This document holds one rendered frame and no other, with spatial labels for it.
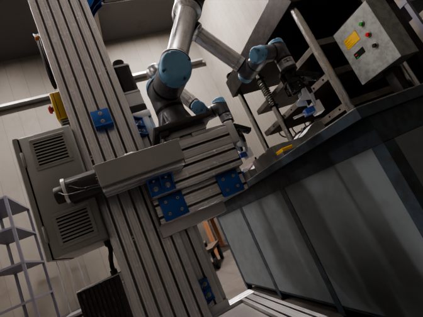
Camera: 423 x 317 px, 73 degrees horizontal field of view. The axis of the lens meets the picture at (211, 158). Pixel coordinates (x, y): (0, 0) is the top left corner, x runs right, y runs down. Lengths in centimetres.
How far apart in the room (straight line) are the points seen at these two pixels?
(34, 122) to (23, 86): 112
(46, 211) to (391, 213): 117
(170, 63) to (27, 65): 885
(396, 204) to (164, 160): 74
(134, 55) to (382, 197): 903
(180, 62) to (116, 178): 46
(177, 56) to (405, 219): 91
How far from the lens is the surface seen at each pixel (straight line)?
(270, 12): 249
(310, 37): 225
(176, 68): 104
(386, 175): 105
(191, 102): 159
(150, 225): 117
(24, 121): 896
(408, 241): 112
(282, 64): 139
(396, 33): 208
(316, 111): 134
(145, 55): 967
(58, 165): 121
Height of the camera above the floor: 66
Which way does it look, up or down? 12 degrees up
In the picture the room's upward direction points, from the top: 24 degrees counter-clockwise
